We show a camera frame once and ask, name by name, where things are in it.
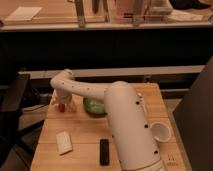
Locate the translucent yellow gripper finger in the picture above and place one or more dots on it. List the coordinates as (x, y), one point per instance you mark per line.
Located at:
(72, 106)
(53, 101)

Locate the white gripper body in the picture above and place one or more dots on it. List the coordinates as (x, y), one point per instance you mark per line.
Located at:
(63, 96)

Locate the small orange pepper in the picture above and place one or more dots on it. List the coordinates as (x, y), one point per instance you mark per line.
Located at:
(61, 107)

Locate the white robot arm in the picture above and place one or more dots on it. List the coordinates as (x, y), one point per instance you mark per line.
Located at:
(136, 147)

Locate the green ceramic bowl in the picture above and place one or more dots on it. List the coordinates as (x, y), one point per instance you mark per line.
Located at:
(93, 107)

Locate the black remote control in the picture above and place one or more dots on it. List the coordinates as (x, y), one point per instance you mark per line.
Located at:
(104, 152)

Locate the white tube bottle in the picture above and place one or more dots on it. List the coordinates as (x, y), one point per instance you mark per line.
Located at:
(143, 103)

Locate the white paper sheet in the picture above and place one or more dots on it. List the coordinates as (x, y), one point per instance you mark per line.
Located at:
(23, 13)

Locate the white paper cup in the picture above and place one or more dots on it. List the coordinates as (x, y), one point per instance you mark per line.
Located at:
(161, 132)

